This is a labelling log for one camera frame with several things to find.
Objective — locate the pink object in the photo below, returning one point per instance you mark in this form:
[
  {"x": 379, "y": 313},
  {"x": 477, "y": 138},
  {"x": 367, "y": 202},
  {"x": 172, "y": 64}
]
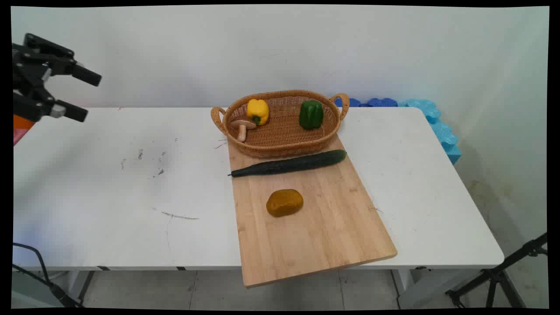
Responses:
[{"x": 18, "y": 135}]

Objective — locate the white table leg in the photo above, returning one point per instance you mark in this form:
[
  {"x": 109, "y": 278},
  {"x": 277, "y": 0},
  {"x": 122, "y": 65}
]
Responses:
[{"x": 404, "y": 284}]

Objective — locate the light blue foam mat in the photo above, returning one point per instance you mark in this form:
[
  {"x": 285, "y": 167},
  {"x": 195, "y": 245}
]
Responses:
[{"x": 439, "y": 127}]

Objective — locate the woven wicker basket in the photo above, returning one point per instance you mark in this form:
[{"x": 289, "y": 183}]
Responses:
[{"x": 284, "y": 135}]

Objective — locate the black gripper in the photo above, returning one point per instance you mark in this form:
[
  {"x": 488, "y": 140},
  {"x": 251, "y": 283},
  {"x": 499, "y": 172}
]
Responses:
[{"x": 24, "y": 72}]

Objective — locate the black tripod stand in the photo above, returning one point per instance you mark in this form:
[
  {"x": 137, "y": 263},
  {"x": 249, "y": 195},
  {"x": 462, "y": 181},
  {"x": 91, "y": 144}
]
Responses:
[{"x": 496, "y": 275}]

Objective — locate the dark green cucumber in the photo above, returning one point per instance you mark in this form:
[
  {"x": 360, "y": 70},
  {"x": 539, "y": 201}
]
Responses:
[{"x": 293, "y": 163}]

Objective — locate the orange object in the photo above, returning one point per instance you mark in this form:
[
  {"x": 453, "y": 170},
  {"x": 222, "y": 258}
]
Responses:
[{"x": 22, "y": 122}]

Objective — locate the dark blue foam piece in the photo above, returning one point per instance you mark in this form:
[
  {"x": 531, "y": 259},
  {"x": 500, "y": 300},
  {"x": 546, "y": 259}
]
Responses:
[{"x": 383, "y": 102}]

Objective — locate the brown yellow potato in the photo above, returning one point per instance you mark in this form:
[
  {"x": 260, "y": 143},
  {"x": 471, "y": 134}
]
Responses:
[{"x": 284, "y": 202}]

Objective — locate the beige mushroom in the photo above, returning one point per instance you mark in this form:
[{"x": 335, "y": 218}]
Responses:
[{"x": 243, "y": 126}]

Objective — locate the blue cloth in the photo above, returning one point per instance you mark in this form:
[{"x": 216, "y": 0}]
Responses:
[{"x": 352, "y": 103}]

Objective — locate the wooden cutting board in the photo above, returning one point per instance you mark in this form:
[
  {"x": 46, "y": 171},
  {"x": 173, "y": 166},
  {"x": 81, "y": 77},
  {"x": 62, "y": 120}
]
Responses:
[{"x": 306, "y": 232}]

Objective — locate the green bell pepper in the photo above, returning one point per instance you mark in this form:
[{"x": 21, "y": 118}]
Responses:
[{"x": 311, "y": 114}]

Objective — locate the yellow bell pepper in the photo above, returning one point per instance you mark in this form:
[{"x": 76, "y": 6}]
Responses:
[{"x": 257, "y": 110}]

